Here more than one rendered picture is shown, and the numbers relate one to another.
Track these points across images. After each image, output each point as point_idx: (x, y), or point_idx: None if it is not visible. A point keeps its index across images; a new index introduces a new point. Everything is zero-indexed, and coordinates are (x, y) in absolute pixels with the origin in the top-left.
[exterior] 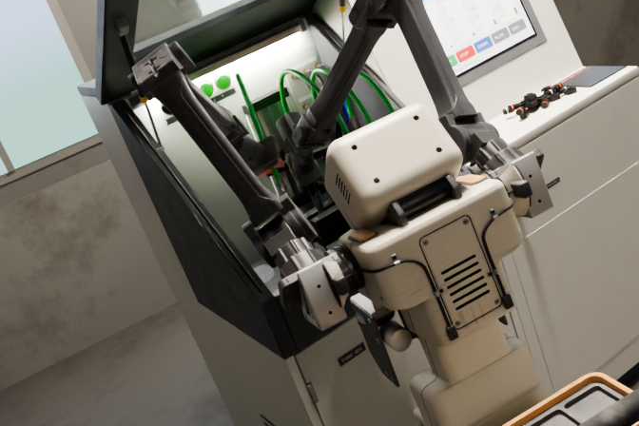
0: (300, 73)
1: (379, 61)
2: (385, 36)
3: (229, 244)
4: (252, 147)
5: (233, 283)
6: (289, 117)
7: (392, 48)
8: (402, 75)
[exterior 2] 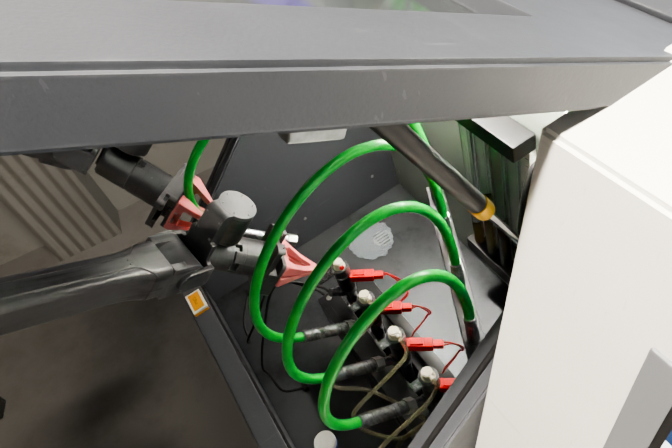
0: (303, 186)
1: (500, 360)
2: (549, 366)
3: (205, 203)
4: (117, 185)
5: None
6: (204, 211)
7: (544, 393)
8: (523, 433)
